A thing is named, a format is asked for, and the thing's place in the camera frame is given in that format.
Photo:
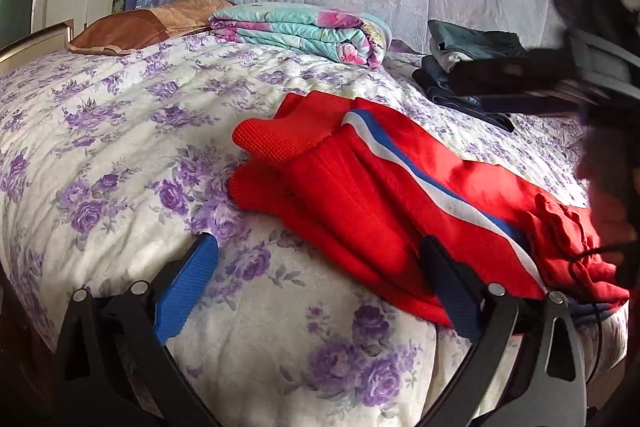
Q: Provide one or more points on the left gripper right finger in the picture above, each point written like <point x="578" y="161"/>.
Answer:
<point x="546" y="385"/>

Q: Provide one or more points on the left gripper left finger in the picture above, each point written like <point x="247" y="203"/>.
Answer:
<point x="113" y="367"/>

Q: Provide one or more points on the red track pants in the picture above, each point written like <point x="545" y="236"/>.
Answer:
<point x="365" y="184"/>

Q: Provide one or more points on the folded black pants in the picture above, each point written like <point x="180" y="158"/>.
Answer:
<point x="471" y="107"/>

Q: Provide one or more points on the folded dark green pants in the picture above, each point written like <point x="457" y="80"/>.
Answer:
<point x="474" y="43"/>

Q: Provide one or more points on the folded grey pants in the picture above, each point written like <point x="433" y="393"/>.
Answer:
<point x="447" y="59"/>

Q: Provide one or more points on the folded blue jeans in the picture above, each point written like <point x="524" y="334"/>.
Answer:
<point x="432" y="78"/>

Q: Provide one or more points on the purple floral bed quilt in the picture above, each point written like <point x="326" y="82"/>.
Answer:
<point x="110" y="166"/>

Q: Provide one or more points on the folded floral teal blanket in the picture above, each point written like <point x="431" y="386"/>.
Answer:
<point x="338" y="35"/>

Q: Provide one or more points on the brown pillow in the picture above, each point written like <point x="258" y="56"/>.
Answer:
<point x="127" y="32"/>

